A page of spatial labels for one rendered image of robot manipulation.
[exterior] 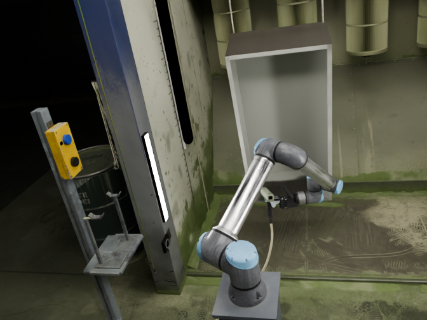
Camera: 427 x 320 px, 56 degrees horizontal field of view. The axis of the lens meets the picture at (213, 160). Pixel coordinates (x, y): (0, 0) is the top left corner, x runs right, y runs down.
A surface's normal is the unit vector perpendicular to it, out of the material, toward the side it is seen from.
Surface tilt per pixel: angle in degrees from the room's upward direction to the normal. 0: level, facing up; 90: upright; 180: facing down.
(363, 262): 0
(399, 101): 57
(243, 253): 5
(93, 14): 90
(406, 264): 0
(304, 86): 102
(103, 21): 90
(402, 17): 90
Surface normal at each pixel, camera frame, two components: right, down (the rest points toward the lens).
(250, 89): -0.13, 0.63
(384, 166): -0.26, -0.10
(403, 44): -0.21, 0.46
